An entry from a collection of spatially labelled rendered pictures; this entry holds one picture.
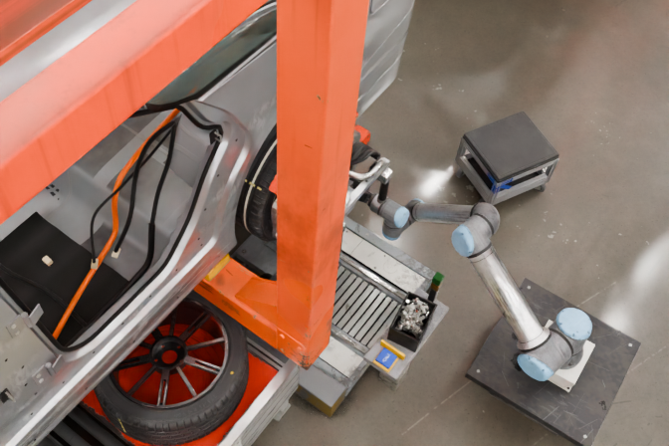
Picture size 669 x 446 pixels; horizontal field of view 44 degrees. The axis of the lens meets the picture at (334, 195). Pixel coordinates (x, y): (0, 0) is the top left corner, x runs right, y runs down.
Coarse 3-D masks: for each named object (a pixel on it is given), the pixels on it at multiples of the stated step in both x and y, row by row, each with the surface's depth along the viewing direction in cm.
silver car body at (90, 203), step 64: (128, 0) 258; (384, 0) 345; (192, 64) 263; (256, 64) 285; (384, 64) 385; (128, 128) 346; (192, 128) 324; (256, 128) 307; (64, 192) 352; (128, 192) 330; (192, 192) 312; (0, 256) 334; (64, 256) 336; (128, 256) 339; (192, 256) 325; (0, 320) 240; (64, 320) 315; (128, 320) 307; (0, 384) 256; (64, 384) 292
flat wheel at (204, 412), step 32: (192, 320) 374; (224, 320) 356; (160, 352) 353; (224, 352) 372; (160, 384) 340; (224, 384) 339; (128, 416) 330; (160, 416) 330; (192, 416) 331; (224, 416) 348
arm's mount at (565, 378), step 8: (584, 344) 372; (592, 344) 372; (584, 352) 369; (584, 360) 367; (576, 368) 365; (552, 376) 367; (560, 376) 363; (568, 376) 363; (576, 376) 363; (560, 384) 368; (568, 384) 364
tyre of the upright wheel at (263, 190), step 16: (272, 128) 333; (272, 144) 330; (256, 160) 331; (272, 160) 329; (272, 176) 329; (256, 192) 333; (272, 192) 335; (240, 208) 342; (256, 208) 336; (240, 224) 354; (256, 224) 342; (272, 240) 364
